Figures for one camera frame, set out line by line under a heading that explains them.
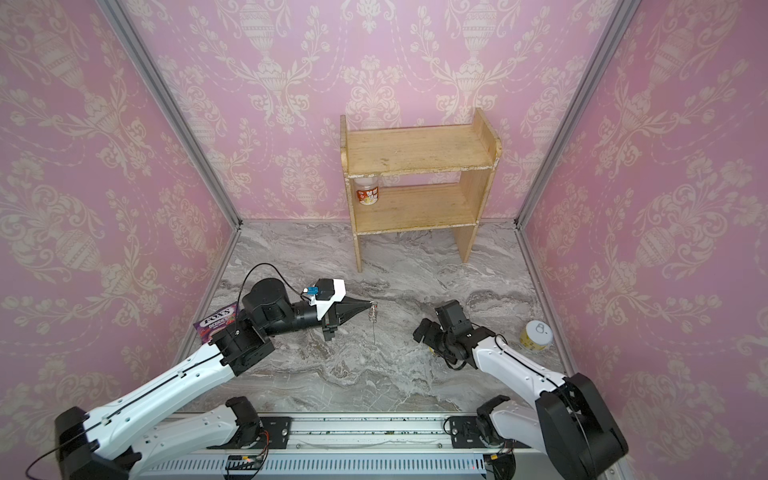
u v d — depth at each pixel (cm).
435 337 78
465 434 73
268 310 50
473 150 79
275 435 74
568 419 41
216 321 90
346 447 73
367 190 92
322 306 55
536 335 85
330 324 55
